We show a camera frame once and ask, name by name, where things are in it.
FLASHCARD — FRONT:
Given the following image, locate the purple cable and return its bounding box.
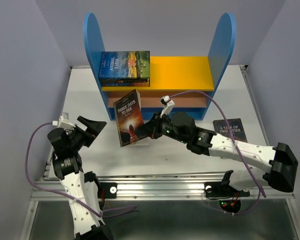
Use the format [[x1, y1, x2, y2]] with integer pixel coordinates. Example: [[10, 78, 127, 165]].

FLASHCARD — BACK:
[[24, 122, 138, 219], [169, 91, 267, 217]]

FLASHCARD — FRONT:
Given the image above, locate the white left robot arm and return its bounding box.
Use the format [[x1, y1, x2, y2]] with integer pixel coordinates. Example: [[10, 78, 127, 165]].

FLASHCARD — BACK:
[[47, 113, 114, 240]]

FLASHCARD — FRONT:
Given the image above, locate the Edward Tulane brown book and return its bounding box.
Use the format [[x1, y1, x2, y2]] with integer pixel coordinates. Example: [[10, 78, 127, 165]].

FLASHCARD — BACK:
[[101, 81, 150, 87]]

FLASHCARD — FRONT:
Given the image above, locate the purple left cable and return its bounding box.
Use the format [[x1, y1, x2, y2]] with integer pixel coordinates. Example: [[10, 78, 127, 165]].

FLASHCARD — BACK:
[[24, 122, 138, 219]]

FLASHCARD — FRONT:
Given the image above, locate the Tale of Two Cities book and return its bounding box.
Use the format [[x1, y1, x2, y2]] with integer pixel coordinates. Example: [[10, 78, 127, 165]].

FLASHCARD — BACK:
[[212, 118, 248, 143]]

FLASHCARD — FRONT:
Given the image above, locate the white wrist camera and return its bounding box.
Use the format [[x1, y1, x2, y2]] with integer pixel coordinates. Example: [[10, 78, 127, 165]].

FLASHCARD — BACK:
[[160, 95, 175, 118], [52, 112, 75, 130]]

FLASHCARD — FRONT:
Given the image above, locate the Animal Farm book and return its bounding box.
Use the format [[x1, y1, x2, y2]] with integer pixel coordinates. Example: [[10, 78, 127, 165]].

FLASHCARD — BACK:
[[98, 51, 151, 80]]

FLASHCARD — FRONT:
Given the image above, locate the Jane Eyre blue book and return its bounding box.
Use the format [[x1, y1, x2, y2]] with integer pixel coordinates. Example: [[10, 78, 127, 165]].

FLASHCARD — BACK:
[[101, 82, 151, 87]]

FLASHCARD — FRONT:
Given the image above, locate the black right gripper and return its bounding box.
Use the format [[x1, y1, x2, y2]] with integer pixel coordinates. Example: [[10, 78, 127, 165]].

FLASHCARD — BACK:
[[137, 110, 188, 144]]

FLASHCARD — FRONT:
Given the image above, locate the floral pink cover book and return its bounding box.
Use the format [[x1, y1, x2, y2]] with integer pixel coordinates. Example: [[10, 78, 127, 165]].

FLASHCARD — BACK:
[[99, 78, 150, 83]]

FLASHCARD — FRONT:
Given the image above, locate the blue yellow wooden bookshelf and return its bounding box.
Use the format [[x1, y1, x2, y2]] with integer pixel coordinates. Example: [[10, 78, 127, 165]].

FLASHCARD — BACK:
[[83, 12, 236, 120]]

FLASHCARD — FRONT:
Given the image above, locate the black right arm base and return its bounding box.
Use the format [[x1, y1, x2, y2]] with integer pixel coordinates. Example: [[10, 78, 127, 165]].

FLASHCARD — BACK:
[[203, 181, 251, 215]]

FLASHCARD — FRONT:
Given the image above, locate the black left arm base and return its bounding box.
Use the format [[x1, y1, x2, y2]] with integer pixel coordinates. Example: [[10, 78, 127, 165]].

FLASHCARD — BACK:
[[90, 182, 118, 211]]

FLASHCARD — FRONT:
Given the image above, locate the aluminium mounting rail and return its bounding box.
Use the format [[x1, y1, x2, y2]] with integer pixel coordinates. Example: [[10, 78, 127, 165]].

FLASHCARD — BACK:
[[31, 172, 295, 201]]

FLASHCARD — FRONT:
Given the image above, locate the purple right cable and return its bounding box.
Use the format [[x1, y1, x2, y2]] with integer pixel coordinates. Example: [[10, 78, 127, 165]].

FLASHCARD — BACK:
[[169, 91, 267, 217]]

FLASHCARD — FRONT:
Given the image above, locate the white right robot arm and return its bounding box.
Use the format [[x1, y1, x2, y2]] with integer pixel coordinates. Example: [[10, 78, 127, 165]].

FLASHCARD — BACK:
[[138, 112, 299, 195]]

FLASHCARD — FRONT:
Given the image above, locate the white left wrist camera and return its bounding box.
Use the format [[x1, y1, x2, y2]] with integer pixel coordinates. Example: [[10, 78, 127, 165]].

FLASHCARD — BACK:
[[52, 112, 75, 130]]

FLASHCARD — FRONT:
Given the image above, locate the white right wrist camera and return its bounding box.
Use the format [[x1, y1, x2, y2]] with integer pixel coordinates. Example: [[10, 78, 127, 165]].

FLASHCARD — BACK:
[[160, 95, 175, 118]]

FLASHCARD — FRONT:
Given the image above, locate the Three Days to See book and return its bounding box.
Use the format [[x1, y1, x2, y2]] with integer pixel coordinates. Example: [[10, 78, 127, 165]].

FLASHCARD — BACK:
[[113, 89, 146, 147]]

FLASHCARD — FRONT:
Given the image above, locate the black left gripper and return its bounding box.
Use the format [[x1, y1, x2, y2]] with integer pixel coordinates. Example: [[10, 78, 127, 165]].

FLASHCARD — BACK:
[[67, 115, 106, 150]]

